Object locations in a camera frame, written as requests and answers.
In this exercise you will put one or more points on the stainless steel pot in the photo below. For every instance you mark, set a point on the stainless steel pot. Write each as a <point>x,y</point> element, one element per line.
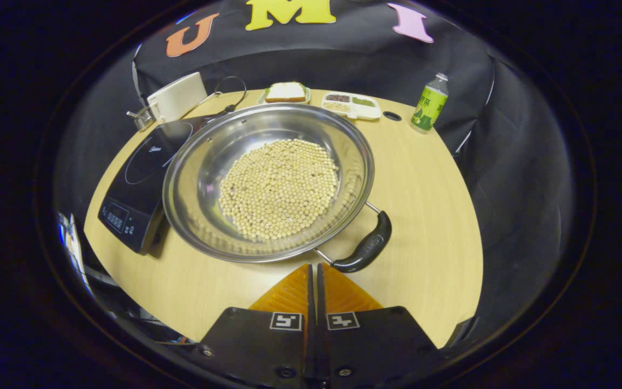
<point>208,156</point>

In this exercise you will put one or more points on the small glass cup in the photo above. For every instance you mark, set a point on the small glass cup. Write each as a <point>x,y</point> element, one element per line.
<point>142,119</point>

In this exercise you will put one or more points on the pile of soybeans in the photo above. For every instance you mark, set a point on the pile of soybeans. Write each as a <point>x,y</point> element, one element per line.
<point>278,189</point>

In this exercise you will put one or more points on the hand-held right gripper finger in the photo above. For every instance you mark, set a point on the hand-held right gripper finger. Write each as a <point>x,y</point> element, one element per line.
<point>311,346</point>
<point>323,346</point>

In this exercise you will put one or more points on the sandwich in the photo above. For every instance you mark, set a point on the sandwich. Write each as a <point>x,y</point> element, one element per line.
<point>285,92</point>

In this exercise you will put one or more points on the pale rectangular sandwich plate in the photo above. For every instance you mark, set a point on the pale rectangular sandwich plate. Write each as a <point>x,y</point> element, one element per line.
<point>261,99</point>

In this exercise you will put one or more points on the white divided bean tray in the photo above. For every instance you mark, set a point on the white divided bean tray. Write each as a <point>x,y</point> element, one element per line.
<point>367,112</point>

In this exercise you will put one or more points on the black induction cooktop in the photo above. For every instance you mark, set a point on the black induction cooktop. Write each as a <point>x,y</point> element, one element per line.
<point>138,189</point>

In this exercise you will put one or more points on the white toaster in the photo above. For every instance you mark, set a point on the white toaster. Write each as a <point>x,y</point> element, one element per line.
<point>176,97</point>

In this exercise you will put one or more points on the green label drink bottle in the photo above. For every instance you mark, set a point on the green label drink bottle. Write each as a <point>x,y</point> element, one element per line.
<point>428,108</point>

